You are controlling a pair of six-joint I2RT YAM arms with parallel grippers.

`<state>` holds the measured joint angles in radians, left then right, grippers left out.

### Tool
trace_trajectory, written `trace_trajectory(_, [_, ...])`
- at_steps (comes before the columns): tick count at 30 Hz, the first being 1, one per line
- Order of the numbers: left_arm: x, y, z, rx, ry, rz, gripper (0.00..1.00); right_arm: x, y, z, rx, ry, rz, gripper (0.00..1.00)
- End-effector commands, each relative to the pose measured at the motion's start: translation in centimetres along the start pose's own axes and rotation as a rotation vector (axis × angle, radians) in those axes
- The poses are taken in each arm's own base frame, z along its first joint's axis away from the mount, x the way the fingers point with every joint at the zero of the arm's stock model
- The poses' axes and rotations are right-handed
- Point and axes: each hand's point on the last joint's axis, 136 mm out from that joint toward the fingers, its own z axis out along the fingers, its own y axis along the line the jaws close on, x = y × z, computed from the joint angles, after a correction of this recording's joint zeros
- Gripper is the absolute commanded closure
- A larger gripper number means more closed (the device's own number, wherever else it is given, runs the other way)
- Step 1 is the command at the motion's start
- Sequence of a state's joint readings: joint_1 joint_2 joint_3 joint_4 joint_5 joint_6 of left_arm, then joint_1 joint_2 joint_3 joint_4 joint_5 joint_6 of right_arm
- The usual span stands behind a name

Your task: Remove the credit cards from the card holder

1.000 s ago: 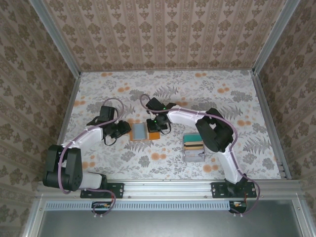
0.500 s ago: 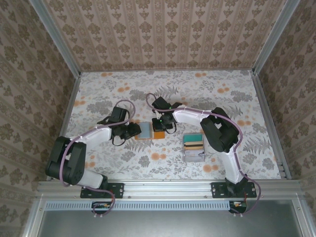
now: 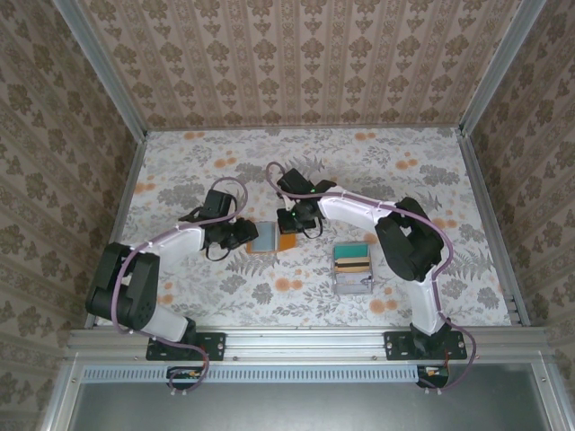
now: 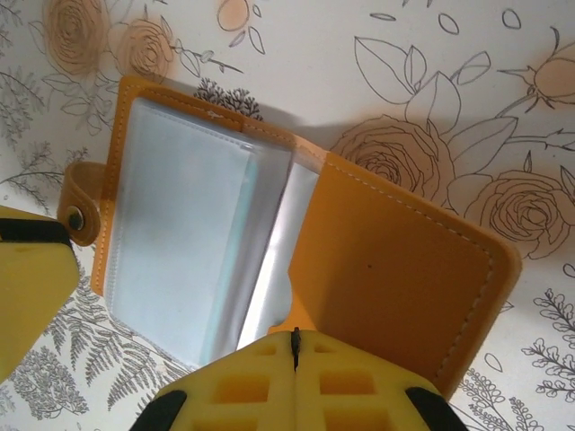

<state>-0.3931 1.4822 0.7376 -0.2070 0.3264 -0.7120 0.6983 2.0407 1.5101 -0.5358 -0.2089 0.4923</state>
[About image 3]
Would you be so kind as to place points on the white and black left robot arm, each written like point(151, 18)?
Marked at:
point(179, 240)

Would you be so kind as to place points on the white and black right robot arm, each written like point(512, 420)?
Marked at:
point(350, 211)

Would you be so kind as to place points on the teal card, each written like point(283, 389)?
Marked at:
point(352, 250)

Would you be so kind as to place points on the beige card with black stripe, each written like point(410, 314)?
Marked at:
point(352, 260)

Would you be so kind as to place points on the clear plastic card box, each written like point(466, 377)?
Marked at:
point(355, 285)

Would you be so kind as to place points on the floral patterned table cover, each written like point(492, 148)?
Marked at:
point(224, 296)

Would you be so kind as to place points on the black power connector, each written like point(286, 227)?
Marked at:
point(179, 375)
point(438, 379)

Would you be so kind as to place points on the grey metal panel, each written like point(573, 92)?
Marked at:
point(305, 408)

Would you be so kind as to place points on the aluminium side rail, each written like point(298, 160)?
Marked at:
point(124, 202)
point(485, 202)

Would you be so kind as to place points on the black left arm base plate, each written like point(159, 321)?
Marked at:
point(215, 345)

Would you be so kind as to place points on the aluminium mounting rail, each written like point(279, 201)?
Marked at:
point(305, 343)

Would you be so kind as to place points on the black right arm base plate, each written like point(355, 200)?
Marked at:
point(395, 345)

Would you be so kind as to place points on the aluminium frame post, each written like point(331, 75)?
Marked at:
point(107, 72)
point(498, 67)

